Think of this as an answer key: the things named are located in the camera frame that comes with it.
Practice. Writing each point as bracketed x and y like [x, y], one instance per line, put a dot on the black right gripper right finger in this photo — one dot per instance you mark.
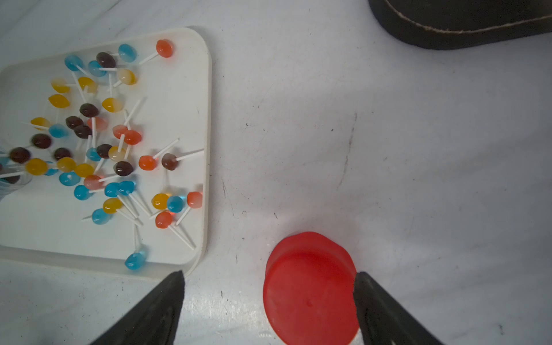
[382, 319]

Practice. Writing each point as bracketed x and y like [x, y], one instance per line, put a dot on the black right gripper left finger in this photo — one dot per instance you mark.
[154, 320]

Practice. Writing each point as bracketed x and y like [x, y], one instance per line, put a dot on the red jar lid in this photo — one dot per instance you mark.
[308, 291]

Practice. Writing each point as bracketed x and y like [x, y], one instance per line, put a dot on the clear lollipop jar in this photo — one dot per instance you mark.
[13, 175]

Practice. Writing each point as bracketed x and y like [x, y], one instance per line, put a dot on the white plastic tray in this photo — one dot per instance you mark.
[43, 223]

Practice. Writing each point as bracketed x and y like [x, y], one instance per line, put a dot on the copper wine glass rack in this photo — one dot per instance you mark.
[453, 25]

